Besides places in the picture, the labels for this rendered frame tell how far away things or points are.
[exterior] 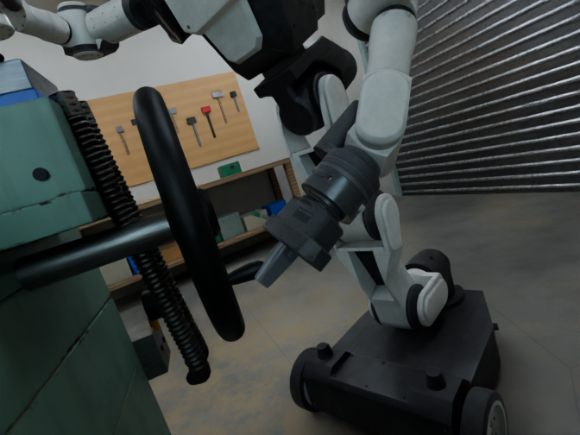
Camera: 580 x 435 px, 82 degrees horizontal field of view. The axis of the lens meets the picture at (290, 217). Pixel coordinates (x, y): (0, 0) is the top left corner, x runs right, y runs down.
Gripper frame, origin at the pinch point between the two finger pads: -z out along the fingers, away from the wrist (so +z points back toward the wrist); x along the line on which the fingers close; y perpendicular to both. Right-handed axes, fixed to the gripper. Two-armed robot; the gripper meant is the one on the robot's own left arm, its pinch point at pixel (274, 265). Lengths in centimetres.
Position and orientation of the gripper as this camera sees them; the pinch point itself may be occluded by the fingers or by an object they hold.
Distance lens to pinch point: 45.7
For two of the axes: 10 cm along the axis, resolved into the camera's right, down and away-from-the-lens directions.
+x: -5.4, -3.3, 7.7
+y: -5.5, -5.6, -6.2
